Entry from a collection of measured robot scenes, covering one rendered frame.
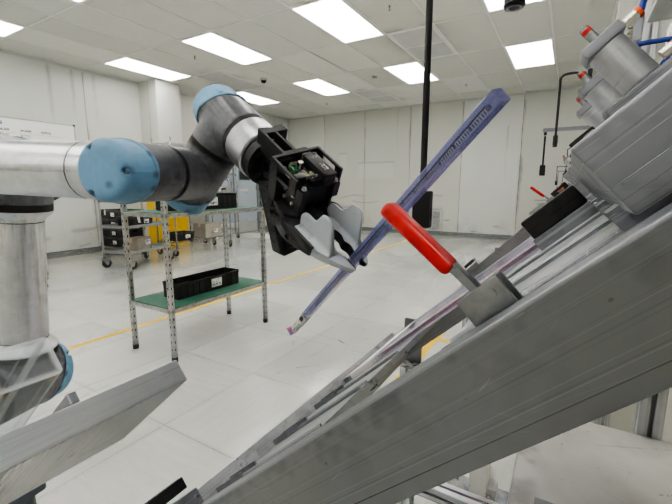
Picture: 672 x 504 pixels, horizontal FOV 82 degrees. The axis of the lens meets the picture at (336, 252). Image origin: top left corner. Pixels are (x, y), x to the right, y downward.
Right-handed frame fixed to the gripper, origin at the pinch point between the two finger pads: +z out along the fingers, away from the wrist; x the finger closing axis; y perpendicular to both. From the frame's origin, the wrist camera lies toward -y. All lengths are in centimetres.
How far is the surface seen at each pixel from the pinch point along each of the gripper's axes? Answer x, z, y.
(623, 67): 2.5, 11.4, 28.4
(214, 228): 212, -455, -483
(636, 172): -3.3, 16.4, 25.7
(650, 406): 52, 42, -26
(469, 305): -8.5, 15.1, 16.3
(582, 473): 29, 40, -29
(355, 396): -4.3, 10.6, -11.7
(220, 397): 16, -59, -178
